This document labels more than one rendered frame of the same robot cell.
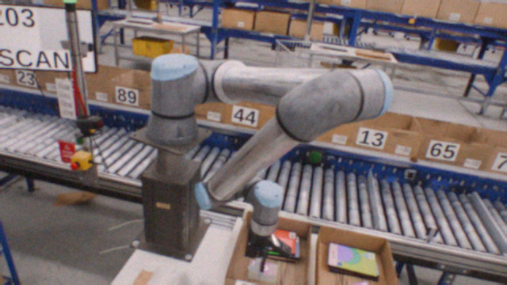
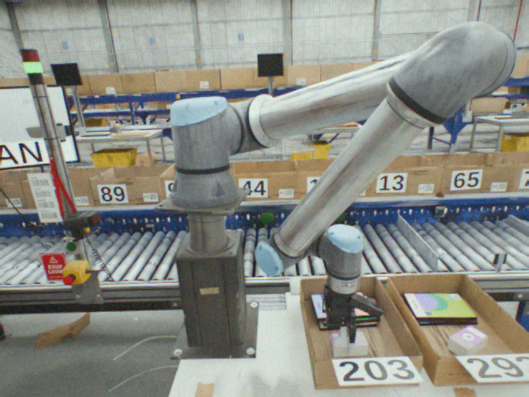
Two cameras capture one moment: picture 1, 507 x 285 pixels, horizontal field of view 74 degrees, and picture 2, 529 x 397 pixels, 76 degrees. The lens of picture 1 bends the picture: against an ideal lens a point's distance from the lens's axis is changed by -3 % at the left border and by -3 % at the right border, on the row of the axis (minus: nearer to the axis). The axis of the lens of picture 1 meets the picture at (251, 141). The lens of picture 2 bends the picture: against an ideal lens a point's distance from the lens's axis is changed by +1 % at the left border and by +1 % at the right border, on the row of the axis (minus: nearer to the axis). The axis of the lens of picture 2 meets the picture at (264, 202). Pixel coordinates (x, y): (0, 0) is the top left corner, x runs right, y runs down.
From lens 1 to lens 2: 37 cm
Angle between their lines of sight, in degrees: 10
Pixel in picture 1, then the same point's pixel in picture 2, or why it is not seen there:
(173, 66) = (202, 104)
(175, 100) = (210, 147)
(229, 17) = not seen: hidden behind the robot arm
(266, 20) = not seen: hidden behind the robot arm
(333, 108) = (483, 58)
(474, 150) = (498, 173)
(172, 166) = (213, 237)
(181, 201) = (233, 279)
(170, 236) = (222, 330)
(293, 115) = (430, 82)
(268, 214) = (352, 264)
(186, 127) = (226, 182)
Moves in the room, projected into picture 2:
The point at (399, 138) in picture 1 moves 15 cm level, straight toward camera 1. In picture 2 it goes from (420, 176) to (423, 184)
